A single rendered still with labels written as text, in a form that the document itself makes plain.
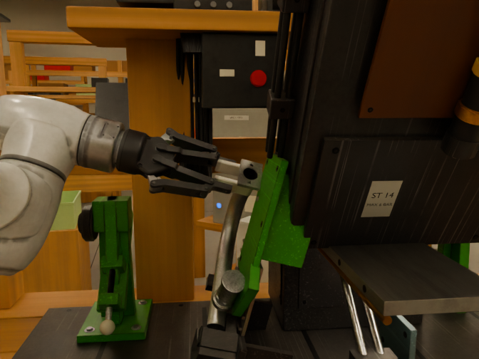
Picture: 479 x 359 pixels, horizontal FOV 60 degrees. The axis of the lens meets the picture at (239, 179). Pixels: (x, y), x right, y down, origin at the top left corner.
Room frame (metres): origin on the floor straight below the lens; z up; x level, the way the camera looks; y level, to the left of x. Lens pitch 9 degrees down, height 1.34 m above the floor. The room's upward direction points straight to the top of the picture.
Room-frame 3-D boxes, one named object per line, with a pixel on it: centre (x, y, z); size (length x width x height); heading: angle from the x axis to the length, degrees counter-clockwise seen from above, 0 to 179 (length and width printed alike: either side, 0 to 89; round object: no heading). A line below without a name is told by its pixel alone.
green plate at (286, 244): (0.67, -0.07, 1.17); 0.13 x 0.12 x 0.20; 96
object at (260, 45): (0.93, 0.00, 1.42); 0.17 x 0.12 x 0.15; 96
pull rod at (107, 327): (0.73, 0.25, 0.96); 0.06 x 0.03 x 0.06; 6
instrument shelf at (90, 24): (0.99, -0.11, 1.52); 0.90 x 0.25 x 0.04; 96
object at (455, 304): (0.64, -0.22, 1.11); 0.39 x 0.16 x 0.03; 6
